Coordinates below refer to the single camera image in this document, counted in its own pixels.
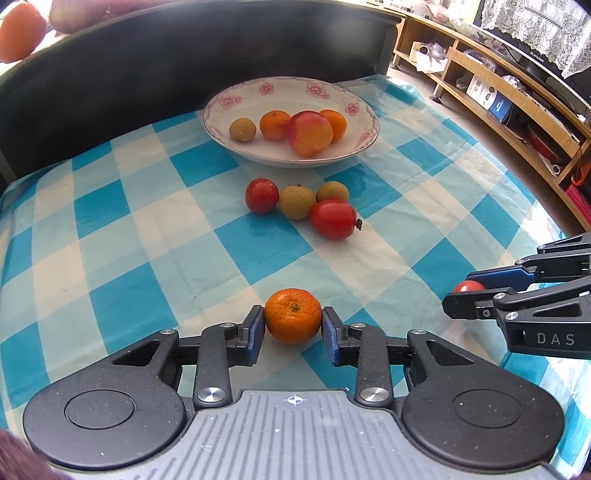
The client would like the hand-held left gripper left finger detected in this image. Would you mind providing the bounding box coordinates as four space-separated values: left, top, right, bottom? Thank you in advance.
111 305 266 409

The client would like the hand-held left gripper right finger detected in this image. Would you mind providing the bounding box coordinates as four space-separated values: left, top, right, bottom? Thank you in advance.
322 306 476 409

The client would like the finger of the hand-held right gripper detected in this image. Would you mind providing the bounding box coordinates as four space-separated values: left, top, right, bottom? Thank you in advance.
442 279 591 330
465 233 591 292

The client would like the small orange mandarin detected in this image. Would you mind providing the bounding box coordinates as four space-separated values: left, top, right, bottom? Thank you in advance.
259 110 293 141
318 109 348 143
264 287 322 345

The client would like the tan longan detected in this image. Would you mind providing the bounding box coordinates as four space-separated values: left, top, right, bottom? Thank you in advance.
229 117 257 143
278 184 317 220
316 181 350 204

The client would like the white pink-flowered bowl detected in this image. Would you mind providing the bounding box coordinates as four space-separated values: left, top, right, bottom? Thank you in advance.
202 76 380 169

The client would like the red-yellow apple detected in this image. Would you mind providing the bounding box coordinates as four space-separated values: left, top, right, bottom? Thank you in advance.
284 111 334 158

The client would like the blue white checkered tablecloth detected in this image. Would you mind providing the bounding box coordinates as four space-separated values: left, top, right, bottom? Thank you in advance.
0 74 591 480

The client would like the wooden TV cabinet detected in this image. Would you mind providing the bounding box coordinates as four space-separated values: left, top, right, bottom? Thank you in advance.
392 9 591 227

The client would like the blue box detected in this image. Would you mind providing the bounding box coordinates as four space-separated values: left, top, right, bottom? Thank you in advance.
488 92 514 124

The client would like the white box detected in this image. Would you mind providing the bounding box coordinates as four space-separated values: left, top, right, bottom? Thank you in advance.
466 75 499 108

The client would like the black television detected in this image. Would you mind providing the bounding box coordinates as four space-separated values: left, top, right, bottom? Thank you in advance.
475 23 591 116

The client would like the crumpled white bag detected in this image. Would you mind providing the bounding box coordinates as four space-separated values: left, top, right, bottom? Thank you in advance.
413 41 451 72

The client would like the white lace cloth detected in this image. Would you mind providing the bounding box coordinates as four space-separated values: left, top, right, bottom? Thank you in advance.
480 0 591 79

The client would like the maroon fuzzy cloth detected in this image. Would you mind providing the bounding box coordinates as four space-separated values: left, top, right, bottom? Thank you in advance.
0 429 51 480

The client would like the large red stickered apple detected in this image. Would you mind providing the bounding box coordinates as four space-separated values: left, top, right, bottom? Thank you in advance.
48 0 116 35

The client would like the large orange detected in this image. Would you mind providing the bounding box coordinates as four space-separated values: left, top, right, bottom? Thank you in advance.
0 2 49 64

